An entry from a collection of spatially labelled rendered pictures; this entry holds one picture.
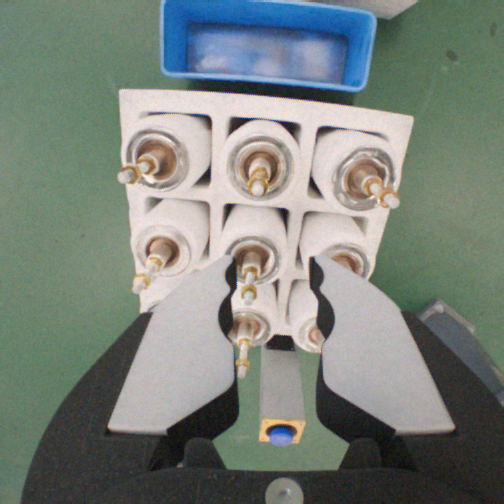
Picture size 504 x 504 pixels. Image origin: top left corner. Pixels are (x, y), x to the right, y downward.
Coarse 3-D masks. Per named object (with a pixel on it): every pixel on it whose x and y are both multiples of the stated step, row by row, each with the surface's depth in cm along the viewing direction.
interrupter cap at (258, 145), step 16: (240, 144) 30; (256, 144) 30; (272, 144) 30; (240, 160) 31; (272, 160) 31; (288, 160) 31; (240, 176) 32; (272, 176) 32; (288, 176) 32; (240, 192) 33; (272, 192) 33
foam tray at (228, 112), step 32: (128, 96) 35; (160, 96) 34; (192, 96) 34; (224, 96) 35; (256, 96) 34; (128, 128) 36; (224, 128) 36; (288, 128) 46; (320, 128) 46; (352, 128) 36; (384, 128) 35; (128, 192) 41; (192, 192) 40; (224, 192) 40; (320, 192) 44; (224, 224) 46; (288, 224) 43; (384, 224) 42; (288, 288) 48; (288, 320) 52
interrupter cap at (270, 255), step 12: (240, 240) 36; (252, 240) 36; (264, 240) 35; (228, 252) 36; (240, 252) 37; (264, 252) 36; (276, 252) 36; (240, 264) 38; (264, 264) 37; (276, 264) 37; (240, 276) 38; (264, 276) 38
